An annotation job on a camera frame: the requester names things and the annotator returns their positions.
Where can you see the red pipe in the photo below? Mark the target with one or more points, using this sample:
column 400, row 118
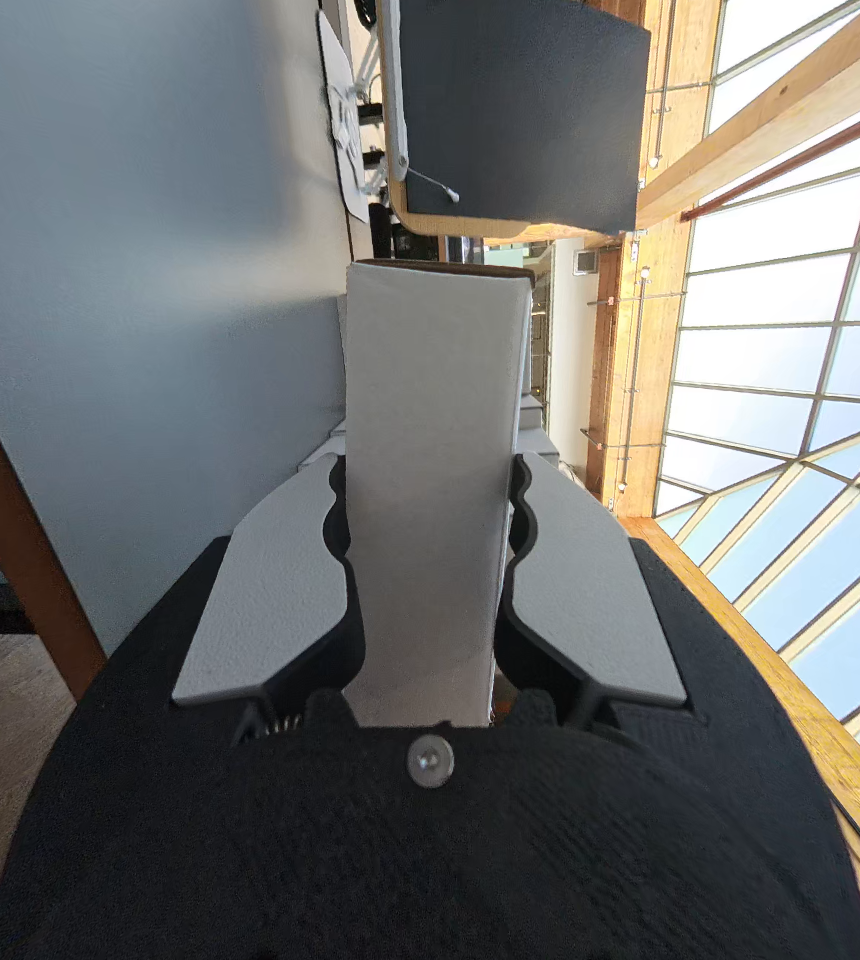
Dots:
column 790, row 161

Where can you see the dark table with wooden edge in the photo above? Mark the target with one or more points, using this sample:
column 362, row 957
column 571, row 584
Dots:
column 520, row 112

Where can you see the white printed paper sheet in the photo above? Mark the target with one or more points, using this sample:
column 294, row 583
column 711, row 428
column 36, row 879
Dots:
column 343, row 112

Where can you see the glass roof window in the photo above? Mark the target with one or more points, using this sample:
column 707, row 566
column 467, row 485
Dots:
column 775, row 337

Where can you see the wooden roof beam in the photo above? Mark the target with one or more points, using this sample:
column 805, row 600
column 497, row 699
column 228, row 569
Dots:
column 767, row 112

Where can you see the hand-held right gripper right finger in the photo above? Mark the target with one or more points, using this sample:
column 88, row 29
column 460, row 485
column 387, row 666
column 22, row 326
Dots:
column 587, row 600

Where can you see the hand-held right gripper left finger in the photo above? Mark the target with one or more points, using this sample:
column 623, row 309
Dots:
column 272, row 600

